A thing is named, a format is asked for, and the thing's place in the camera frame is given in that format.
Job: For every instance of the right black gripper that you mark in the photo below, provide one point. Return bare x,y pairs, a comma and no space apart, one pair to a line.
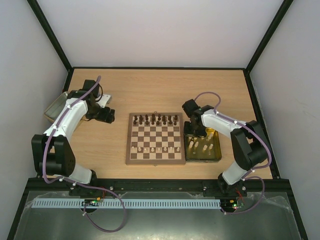
194,130

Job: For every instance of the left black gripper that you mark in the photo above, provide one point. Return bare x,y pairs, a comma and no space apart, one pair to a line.
106,117

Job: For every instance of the gold metal tin tray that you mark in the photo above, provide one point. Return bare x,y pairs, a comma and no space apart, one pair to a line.
203,149

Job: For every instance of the wooden chess board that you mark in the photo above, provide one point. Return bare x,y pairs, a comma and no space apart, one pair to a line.
155,138

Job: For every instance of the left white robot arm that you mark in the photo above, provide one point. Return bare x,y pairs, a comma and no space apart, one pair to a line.
53,156

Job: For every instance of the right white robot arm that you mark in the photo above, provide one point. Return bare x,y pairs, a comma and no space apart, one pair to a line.
250,147

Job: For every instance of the silver metal tin lid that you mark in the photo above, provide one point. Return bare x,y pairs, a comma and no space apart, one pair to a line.
54,110

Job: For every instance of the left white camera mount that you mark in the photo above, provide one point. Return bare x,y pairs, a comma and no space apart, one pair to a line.
104,100

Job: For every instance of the left black frame post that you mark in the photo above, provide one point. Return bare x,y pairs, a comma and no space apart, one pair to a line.
39,14

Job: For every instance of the black frame post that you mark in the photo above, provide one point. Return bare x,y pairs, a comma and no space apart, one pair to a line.
39,14
277,19

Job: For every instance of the grey slotted cable duct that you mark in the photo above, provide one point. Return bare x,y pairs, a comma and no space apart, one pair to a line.
77,203

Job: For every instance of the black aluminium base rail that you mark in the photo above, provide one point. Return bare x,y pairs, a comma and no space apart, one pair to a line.
209,187

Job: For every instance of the right black frame post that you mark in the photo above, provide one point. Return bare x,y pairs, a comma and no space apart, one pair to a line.
277,19

